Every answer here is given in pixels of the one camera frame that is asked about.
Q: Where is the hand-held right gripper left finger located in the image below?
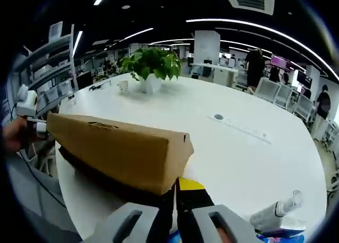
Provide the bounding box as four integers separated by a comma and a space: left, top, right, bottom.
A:
90, 185, 177, 243

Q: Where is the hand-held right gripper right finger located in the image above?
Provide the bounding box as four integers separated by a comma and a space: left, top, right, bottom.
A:
176, 176, 257, 243

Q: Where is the brown cardboard shoe box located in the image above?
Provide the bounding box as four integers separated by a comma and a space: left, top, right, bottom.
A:
46, 112, 194, 196

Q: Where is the dark blue soft wipes pack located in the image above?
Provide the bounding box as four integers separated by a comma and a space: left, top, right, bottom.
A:
254, 228, 308, 243

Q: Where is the person's left hand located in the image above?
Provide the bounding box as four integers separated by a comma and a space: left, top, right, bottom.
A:
2, 118, 40, 155

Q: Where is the grey storage shelf rack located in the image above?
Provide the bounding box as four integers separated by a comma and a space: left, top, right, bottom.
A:
12, 23, 79, 114

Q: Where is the white mesh chair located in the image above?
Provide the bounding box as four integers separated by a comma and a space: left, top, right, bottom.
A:
10, 158, 80, 241

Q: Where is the white plant pot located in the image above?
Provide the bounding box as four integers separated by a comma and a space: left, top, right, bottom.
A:
139, 76, 162, 93

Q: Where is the green leafy plant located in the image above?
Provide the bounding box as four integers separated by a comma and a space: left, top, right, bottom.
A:
118, 47, 182, 82

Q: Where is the row of white office chairs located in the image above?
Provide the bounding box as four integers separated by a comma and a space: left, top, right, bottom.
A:
253, 77, 316, 122

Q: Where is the purple monitor screen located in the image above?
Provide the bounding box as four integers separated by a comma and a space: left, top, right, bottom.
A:
271, 55, 292, 69

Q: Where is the ceiling air vent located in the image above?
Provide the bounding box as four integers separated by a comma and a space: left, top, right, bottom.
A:
221, 0, 275, 16

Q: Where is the black cable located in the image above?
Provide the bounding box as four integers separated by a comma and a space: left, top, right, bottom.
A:
88, 81, 111, 92

